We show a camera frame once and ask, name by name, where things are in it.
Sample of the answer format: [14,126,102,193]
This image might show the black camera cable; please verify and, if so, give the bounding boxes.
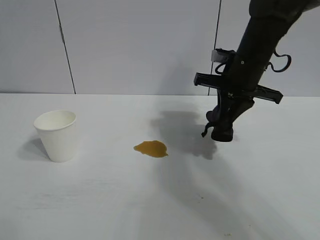
[214,61,230,75]

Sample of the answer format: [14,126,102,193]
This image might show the purple and black cloth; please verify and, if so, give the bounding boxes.
[201,106,235,143]

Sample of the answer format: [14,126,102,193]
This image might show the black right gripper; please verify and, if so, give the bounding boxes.
[193,52,284,139]

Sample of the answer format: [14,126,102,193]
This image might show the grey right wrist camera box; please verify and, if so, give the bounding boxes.
[211,48,236,64]

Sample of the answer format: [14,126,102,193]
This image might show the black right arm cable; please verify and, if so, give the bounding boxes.
[264,48,292,74]

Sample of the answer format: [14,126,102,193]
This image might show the brown liquid spill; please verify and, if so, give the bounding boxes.
[133,140,170,159]

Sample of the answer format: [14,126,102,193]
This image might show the white paper cup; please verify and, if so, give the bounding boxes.
[33,110,77,163]

